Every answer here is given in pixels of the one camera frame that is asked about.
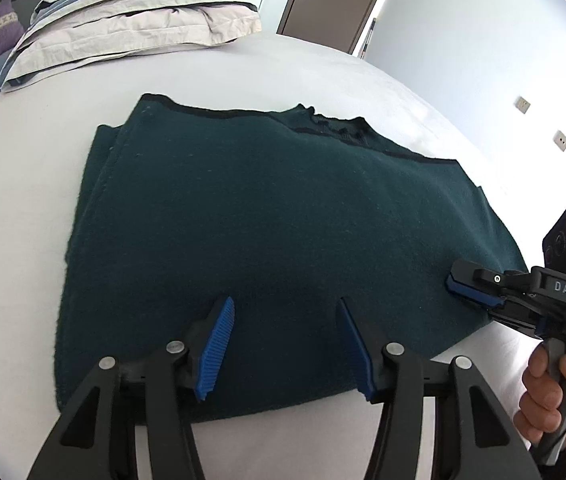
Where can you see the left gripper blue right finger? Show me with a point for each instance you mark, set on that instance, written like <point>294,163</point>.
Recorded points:
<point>356,351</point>

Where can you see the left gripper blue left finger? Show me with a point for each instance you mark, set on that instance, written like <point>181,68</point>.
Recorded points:
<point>209,344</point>

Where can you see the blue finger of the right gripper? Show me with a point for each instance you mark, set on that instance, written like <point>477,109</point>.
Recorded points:
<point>480,286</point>

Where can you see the dark green knit sweater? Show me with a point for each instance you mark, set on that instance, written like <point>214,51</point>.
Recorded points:
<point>284,212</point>

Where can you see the person's right hand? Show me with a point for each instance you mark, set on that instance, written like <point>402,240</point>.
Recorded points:
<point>538,412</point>

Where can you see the grey bed sheet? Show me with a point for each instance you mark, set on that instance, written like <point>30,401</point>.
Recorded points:
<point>46,132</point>

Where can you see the brown wooden door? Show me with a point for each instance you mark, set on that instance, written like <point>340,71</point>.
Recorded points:
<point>337,24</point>

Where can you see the folded grey blue duvet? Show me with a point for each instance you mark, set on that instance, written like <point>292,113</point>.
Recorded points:
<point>66,34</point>

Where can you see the beige wall socket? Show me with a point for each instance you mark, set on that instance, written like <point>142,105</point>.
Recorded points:
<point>560,140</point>

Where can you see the beige wall switch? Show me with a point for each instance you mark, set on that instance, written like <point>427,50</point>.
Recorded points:
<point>522,105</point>

